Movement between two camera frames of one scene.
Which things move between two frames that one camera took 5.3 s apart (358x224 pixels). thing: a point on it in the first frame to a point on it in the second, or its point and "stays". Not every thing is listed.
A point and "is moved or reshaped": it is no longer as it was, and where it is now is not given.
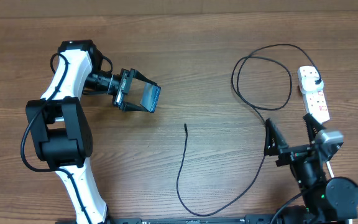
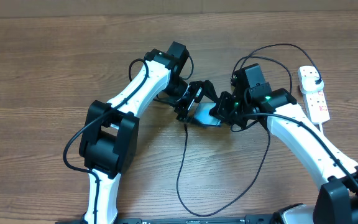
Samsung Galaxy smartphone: x=150 y=97 is moved or reshaped
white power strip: x=316 y=103 stays
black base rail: x=192 y=219 stays
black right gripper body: x=291 y=156 to x=230 y=111
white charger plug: x=309 y=84 stays
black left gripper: x=125 y=84 to x=199 y=86
